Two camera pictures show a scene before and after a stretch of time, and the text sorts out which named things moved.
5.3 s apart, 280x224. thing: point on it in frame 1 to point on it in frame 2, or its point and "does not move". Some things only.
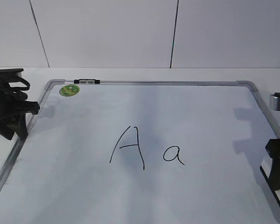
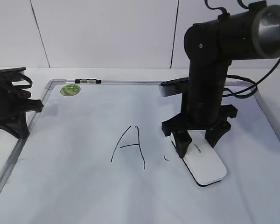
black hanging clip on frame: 87,81 does not move
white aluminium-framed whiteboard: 143,151 does not move
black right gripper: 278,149 to 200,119
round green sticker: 69,90 does not move
